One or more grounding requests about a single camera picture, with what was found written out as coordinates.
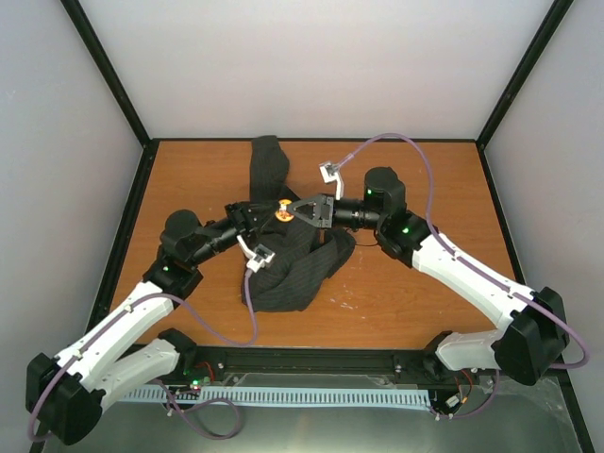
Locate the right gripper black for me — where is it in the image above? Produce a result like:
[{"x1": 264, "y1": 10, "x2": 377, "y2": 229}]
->
[{"x1": 285, "y1": 194, "x2": 383, "y2": 231}]

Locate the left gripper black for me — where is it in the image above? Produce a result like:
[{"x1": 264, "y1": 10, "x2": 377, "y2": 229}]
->
[{"x1": 189, "y1": 200, "x2": 280, "y2": 267}]

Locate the dark pinstriped shirt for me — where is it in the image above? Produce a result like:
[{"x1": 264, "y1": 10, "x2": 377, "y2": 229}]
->
[{"x1": 249, "y1": 136, "x2": 356, "y2": 312}]

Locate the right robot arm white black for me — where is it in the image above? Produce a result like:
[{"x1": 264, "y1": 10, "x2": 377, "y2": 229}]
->
[{"x1": 279, "y1": 167, "x2": 569, "y2": 386}]

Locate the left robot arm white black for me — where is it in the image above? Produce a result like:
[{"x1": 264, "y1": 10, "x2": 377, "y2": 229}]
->
[{"x1": 25, "y1": 201, "x2": 279, "y2": 445}]

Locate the clear plastic sheet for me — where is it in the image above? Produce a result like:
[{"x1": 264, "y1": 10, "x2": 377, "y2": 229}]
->
[{"x1": 45, "y1": 389, "x2": 581, "y2": 452}]

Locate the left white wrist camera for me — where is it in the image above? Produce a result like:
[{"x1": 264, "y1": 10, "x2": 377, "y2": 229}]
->
[{"x1": 237, "y1": 235, "x2": 276, "y2": 274}]

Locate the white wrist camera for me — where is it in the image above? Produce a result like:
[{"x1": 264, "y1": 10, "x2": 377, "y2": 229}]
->
[
  {"x1": 237, "y1": 235, "x2": 276, "y2": 274},
  {"x1": 319, "y1": 161, "x2": 344, "y2": 200}
]

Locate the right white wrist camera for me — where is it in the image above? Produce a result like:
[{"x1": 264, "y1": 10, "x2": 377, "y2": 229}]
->
[{"x1": 319, "y1": 161, "x2": 344, "y2": 200}]

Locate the black enclosure frame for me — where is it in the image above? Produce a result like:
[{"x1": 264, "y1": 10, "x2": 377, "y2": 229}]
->
[{"x1": 28, "y1": 0, "x2": 596, "y2": 453}]

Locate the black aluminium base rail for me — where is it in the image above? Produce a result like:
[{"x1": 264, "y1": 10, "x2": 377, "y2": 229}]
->
[{"x1": 126, "y1": 344, "x2": 565, "y2": 386}]

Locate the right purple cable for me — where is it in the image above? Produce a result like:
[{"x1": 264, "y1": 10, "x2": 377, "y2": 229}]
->
[{"x1": 334, "y1": 132, "x2": 591, "y2": 421}]

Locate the light blue slotted cable duct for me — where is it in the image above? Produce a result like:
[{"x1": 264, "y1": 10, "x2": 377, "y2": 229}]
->
[{"x1": 112, "y1": 382, "x2": 432, "y2": 410}]

